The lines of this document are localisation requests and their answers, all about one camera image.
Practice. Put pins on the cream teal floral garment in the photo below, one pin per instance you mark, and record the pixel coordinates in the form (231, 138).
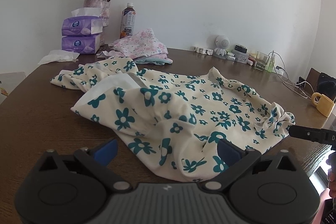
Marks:
(183, 98)

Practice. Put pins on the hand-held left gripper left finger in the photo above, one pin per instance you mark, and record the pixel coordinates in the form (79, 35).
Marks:
(105, 151)

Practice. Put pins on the dark phone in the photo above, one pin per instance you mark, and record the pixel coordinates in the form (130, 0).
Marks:
(302, 82)

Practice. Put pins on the yellow mug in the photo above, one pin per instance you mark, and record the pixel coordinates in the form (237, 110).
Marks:
(325, 106)

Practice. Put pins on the white clip row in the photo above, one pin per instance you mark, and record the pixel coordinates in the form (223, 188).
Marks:
(202, 50)

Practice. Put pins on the open purple tissue pack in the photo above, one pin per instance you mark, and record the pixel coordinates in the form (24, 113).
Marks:
(76, 27)

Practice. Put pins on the person's right hand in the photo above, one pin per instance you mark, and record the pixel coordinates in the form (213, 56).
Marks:
(333, 184)

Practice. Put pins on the green spray bottle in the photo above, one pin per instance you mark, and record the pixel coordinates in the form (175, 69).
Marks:
(271, 64)

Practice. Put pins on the black charger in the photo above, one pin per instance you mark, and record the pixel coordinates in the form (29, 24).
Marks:
(241, 49)

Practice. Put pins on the pink floral garment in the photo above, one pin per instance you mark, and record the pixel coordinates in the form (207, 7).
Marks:
(141, 43)

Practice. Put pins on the person's pink clothing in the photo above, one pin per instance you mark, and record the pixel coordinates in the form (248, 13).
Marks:
(325, 211)

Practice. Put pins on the white charger plug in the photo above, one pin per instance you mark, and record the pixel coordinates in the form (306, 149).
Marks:
(280, 71)

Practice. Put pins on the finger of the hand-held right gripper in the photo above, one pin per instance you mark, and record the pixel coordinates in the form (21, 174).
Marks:
(307, 133)

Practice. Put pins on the pink and teal folded garment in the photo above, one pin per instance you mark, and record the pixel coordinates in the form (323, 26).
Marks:
(157, 60)

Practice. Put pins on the white robot speaker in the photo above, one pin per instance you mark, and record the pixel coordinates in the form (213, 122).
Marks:
(221, 41)

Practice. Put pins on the pink lip balm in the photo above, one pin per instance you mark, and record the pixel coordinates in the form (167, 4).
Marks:
(251, 62)

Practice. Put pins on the white cardboard box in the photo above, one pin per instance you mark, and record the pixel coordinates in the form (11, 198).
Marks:
(10, 82)

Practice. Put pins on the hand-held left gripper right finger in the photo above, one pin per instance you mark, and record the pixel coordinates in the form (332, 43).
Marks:
(229, 151)

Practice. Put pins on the pink glass vase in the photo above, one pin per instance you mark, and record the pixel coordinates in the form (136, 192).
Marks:
(92, 1)

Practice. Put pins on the crumpled white tissue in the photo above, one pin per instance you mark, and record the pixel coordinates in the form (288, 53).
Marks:
(56, 56)

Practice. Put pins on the glass cup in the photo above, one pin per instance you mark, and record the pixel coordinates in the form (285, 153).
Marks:
(260, 62)

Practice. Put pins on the tea bottle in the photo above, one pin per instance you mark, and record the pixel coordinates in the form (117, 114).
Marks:
(128, 22)

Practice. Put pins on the black bag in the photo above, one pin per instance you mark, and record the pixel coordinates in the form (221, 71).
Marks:
(326, 85)

